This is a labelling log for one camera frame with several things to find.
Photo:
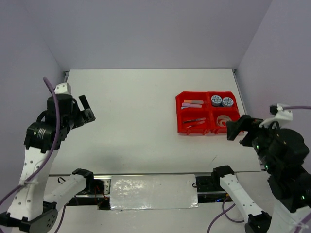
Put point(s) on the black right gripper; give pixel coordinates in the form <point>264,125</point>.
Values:
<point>245,122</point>

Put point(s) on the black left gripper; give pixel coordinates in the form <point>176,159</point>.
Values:
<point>85,116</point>

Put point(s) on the small clear tape roll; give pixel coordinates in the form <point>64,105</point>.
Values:
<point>222,122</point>

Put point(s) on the large grey tape roll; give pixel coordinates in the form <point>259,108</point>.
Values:
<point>223,117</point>

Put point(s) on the blue slime jar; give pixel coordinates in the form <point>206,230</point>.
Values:
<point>227,102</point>
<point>216,100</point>

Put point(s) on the red gel pen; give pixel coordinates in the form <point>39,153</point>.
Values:
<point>196,124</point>

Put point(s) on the blue gel pen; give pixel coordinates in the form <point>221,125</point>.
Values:
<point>194,120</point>

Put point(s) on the pink highlighter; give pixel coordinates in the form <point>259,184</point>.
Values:
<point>191,105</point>

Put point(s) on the orange highlighter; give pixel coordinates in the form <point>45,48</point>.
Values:
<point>194,101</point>

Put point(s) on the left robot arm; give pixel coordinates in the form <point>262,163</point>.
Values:
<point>33,211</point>

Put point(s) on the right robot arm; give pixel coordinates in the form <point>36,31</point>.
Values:
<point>282,152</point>

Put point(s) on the red bin front right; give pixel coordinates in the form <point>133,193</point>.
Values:
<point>234,115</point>

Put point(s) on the red bin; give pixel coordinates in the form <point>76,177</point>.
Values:
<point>223,94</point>
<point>234,115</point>
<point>191,95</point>
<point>193,114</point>

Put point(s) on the red bin back right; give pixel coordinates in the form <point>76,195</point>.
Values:
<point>223,94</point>

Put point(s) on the red bin back left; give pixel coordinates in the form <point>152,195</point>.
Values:
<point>191,95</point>

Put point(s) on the red bin front left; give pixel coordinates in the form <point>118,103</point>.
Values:
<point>193,114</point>

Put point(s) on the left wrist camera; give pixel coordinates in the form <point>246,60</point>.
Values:
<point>63,88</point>

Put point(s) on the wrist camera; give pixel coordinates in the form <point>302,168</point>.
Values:
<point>281,115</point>
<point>63,88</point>

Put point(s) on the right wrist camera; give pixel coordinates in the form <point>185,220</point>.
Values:
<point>281,115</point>

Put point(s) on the metal base rail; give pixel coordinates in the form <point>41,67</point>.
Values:
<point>99,194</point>

